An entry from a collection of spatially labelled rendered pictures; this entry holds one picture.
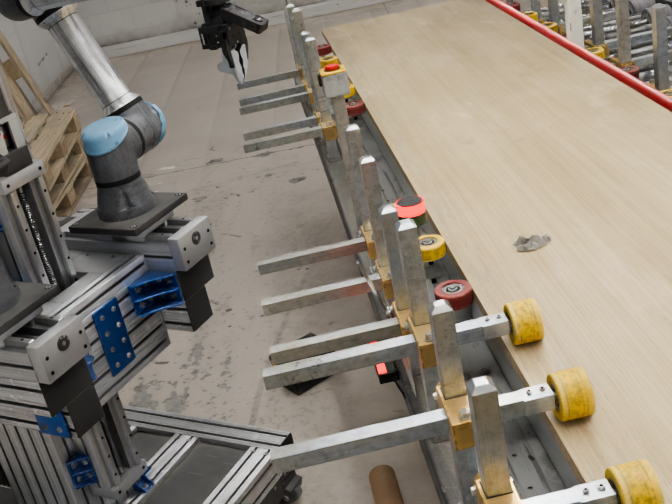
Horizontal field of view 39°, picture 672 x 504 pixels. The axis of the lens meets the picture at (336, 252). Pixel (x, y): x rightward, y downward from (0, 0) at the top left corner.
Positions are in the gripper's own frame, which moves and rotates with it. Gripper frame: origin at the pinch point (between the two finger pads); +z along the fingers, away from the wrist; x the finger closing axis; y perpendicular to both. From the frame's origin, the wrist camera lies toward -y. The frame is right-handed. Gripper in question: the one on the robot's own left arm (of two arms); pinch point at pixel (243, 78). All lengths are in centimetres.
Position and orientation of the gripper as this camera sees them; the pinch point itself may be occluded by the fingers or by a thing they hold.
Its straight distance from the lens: 232.2
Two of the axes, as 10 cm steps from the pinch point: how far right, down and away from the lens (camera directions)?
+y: -8.7, -0.5, 4.9
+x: -4.5, 4.6, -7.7
